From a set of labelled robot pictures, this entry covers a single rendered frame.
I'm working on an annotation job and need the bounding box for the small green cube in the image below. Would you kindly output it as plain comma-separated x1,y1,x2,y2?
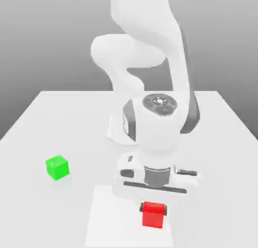
45,155,70,181

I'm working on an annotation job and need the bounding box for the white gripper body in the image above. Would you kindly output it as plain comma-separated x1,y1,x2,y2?
112,178,200,206

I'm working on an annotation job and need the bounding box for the small red cube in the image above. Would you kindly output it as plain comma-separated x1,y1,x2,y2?
142,201,166,229

